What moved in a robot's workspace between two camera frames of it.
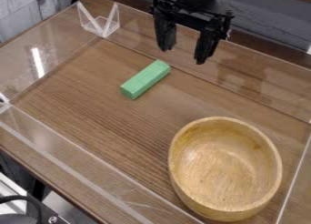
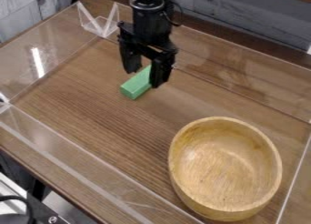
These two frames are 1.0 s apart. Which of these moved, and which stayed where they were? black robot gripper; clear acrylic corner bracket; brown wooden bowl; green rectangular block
Moved: black robot gripper
Stayed: brown wooden bowl; green rectangular block; clear acrylic corner bracket
